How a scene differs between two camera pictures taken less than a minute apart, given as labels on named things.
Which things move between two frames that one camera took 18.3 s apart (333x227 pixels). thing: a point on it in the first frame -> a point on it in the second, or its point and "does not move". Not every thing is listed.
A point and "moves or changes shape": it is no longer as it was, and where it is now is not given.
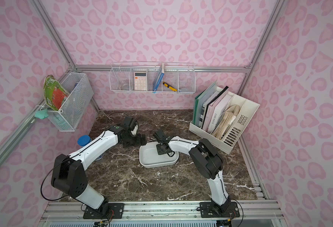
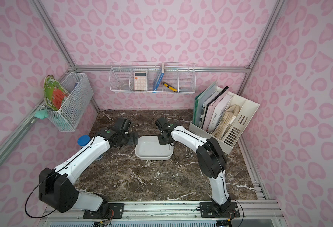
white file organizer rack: x=230 y=137 does not move
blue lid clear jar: x=83 y=140 does not move
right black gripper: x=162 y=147 -> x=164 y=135
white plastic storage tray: x=149 y=157 moves or changes shape
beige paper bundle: x=227 y=118 does not move
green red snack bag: x=55 y=93 does not move
